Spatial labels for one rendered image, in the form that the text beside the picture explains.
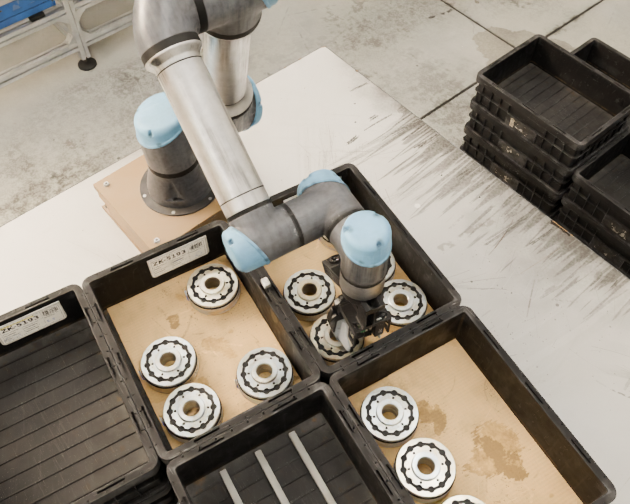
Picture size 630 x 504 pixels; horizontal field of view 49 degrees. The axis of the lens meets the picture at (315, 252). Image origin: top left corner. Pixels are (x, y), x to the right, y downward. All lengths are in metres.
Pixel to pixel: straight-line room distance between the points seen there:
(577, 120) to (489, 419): 1.24
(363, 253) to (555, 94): 1.47
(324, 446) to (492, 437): 0.30
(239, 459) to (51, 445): 0.33
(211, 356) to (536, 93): 1.45
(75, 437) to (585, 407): 0.98
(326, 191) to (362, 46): 2.17
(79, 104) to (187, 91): 2.05
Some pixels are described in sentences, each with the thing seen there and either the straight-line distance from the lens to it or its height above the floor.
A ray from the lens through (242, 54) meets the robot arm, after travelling 1.31.
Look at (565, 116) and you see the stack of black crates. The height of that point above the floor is 0.49.
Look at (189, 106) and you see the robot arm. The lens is 1.09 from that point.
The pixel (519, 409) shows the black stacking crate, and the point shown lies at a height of 0.86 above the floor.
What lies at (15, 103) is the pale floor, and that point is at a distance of 3.22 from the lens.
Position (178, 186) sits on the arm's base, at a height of 0.86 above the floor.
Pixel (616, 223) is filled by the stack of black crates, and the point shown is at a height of 0.42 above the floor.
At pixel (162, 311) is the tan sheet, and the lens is 1.42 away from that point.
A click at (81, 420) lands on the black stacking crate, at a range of 1.36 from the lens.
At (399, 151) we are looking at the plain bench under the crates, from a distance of 1.83.
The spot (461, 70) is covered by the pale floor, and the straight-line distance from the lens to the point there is 3.17.
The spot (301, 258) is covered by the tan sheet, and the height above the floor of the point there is 0.83.
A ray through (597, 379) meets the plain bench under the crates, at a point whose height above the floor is 0.70.
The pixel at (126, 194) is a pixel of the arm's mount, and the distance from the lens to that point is 1.66.
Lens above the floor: 2.04
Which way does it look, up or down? 55 degrees down
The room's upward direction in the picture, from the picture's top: straight up
